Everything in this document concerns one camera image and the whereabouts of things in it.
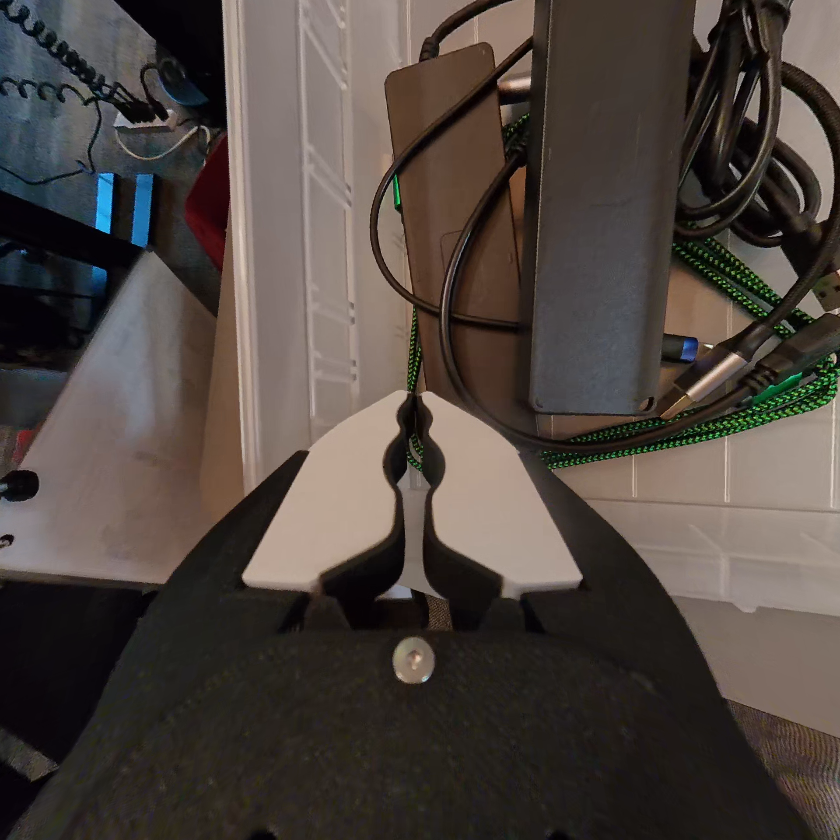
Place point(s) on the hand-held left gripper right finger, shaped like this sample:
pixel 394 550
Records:
pixel 499 505

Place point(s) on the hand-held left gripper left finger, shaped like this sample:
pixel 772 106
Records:
pixel 328 499

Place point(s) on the clear plastic storage box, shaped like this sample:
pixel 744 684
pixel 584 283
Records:
pixel 282 262

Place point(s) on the blue metallic plug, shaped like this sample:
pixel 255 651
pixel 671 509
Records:
pixel 682 348

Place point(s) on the dark grey usb hub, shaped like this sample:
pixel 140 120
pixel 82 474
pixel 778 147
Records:
pixel 604 197

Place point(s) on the white board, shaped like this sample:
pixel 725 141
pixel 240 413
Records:
pixel 111 426

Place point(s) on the black power adapter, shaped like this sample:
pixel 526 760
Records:
pixel 423 216

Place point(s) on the red plastic container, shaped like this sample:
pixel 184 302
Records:
pixel 207 210

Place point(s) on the white power strip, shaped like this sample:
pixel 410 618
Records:
pixel 144 123

